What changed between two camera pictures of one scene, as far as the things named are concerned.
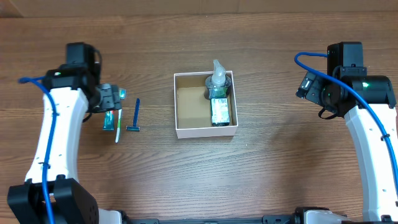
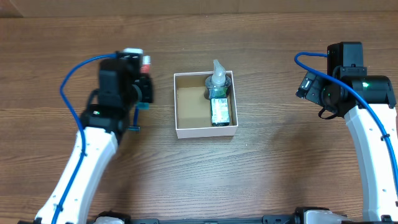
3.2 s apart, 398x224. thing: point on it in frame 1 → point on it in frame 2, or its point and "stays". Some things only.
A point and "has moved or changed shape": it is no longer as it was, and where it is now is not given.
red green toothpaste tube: [109, 121] has moved or changed shape
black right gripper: [313, 89] stays
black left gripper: [109, 98] → [145, 90]
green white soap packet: [220, 111] stays
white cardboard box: [193, 113] stays
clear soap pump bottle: [217, 85] stays
